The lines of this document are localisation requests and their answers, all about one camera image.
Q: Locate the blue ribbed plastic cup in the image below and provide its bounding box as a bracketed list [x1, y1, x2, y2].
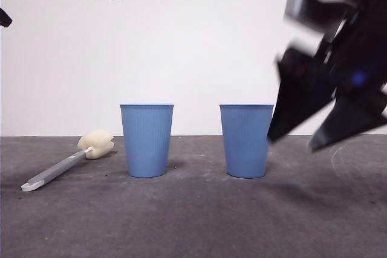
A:
[219, 103, 275, 179]
[119, 103, 176, 178]

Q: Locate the grey-handled cream sponge cup brush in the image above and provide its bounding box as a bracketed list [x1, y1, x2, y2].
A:
[21, 128, 116, 193]

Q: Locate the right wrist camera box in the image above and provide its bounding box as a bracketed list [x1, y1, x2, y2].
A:
[283, 0, 322, 33]

